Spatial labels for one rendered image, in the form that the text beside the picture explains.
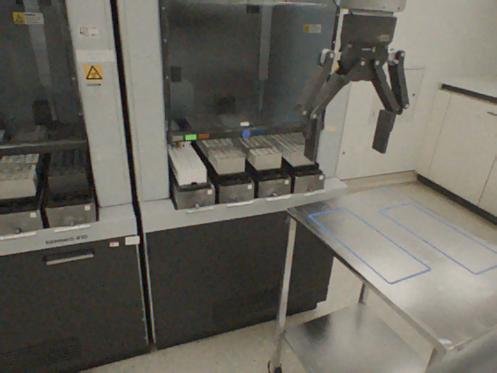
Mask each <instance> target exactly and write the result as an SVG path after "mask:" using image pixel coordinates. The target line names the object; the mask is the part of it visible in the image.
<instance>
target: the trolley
mask: <svg viewBox="0 0 497 373"><path fill-rule="evenodd" d="M296 223H298V224H299V225H300V226H301V227H302V228H303V229H304V230H305V231H307V232H308V233H309V235H310V236H311V237H312V238H313V239H316V240H317V241H318V242H319V243H320V244H321V245H322V246H323V247H324V248H326V249H327V250H328V251H329V252H330V253H331V254H332V256H333V257H335V258H336V259H337V260H338V261H339V262H341V263H342V264H343V265H345V266H346V267H347V268H348V269H349V270H350V271H351V272H352V273H353V274H355V275H356V276H357V278H358V279H359V280H360V281H361V282H362V286H361V289H360V293H359V302H358V303H357V304H354V305H352V306H347V307H345V308H340V309H338V310H335V311H334V312H332V313H327V314H325V315H322V316H320V317H318V318H315V319H312V320H311V321H307V322H305V323H302V324H299V325H297V326H295V327H292V328H290V329H284V323H285V316H286V309H287V302H288V282H289V275H290V267H291V260H292V254H293V246H294V239H295V232H296ZM369 289H371V290H372V291H373V292H374V293H375V294H376V295H377V296H378V297H379V298H381V299H382V300H383V302H384V303H385V304H386V305H387V306H388V307H390V308H391V309H392V310H393V311H394V312H395V313H397V314H398V315H400V316H401V317H402V318H403V319H404V320H405V321H406V322H407V323H408V324H410V325H411V326H412V327H413V328H414V330H415V331H416V332H417V333H419V334H420V335H421V336H422V337H423V338H424V339H425V340H426V341H428V342H429V343H431V344H432V345H433V346H434V348H433V351H432V353H431V356H430V359H429V362H428V363H427V362H426V361H425V360H424V359H423V358H422V357H421V356H420V355H419V354H418V353H417V352H416V351H415V350H414V349H413V348H412V347H411V346H410V345H409V344H408V343H407V342H406V341H405V340H404V339H402V338H401V337H400V336H399V335H398V334H397V333H396V332H394V331H393V330H392V329H391V328H390V327H389V326H388V325H387V324H386V322H385V321H384V320H383V319H382V318H381V317H380V316H379V315H378V314H377V313H376V312H375V311H374V310H371V309H370V308H369V307H368V306H367V305H366V302H367V296H368V292H369ZM495 330H497V246H496V245H494V244H493V243H491V242H489V241H487V240H486V239H484V238H482V237H481V236H479V235H477V234H474V233H473V232H471V231H470V230H468V229H467V228H466V227H464V226H462V225H460V224H458V223H456V222H454V221H453V220H451V219H448V218H446V217H444V216H442V215H441V214H439V213H437V212H435V211H434V210H433V209H431V208H429V207H428V206H426V205H424V204H422V203H421V202H418V201H416V200H415V199H414V198H412V197H410V196H408V195H405V194H403V193H402V192H400V191H398V190H397V189H396V188H394V187H392V186H385V187H380V188H377V189H373V190H368V191H365V192H360V193H356V194H350V195H346V196H337V197H333V198H330V199H326V200H322V201H317V202H310V203H306V204H303V205H298V206H295V207H290V208H287V227H286V235H285V243H284V251H283V259H282V267H281V276H280V290H279V298H278V306H277V314H276V322H275V330H274V339H273V347H272V359H271V360H269V361H268V362H267V368H268V372H269V373H282V369H281V366H282V361H281V360H280V352H281V345H282V338H284V339H285V341H286V342H287V344H288V346H289V348H290V350H291V351H292V353H293V354H294V355H295V356H296V358H297V359H298V360H299V361H300V362H301V364H302V365H303V367H304V369H305V370H306V371H307V373H417V372H422V371H424V370H427V369H430V368H431V367H433V366H435V365H437V364H438V363H440V362H442V361H443V360H445V359H447V358H449V357H450V356H451V353H452V352H453V351H455V350H457V349H458V350H457V352H459V351H460V350H462V349H463V347H464V346H466V345H469V344H471V343H473V342H475V341H477V340H479V339H480V338H482V337H484V336H485V335H487V334H489V333H491V332H493V331H495Z"/></svg>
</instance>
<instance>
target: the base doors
mask: <svg viewBox="0 0 497 373"><path fill-rule="evenodd" d="M486 112H489V113H491V112H493V113H494V114H495V115H497V106H495V105H492V104H489V103H485V102H483V101H480V100H477V99H472V98H469V97H466V96H462V95H456V94H452V93H450V92H446V91H441V90H437V94H436V98H435V99H434V103H433V107H432V109H431V113H430V119H429V122H428V125H427V128H426V132H425V135H424V138H423V142H422V148H421V150H420V154H419V157H418V160H417V164H416V167H415V172H418V173H420V174H421V175H423V176H424V177H426V178H428V179H430V180H432V181H434V182H435V183H437V184H438V185H440V186H442V187H443V188H445V189H447V190H449V191H450V192H452V193H454V194H457V195H459V196H461V197H463V198H464V199H466V200H467V201H469V202H471V203H473V204H475V205H476V206H477V207H479V208H481V209H483V210H485V211H487V212H489V213H491V214H493V215H494V216H495V217H497V136H496V138H495V137H494V135H495V133H496V131H497V116H493V115H489V114H487V113H486ZM471 114H474V115H477V116H480V117H481V119H477V118H475V117H473V116H471Z"/></svg>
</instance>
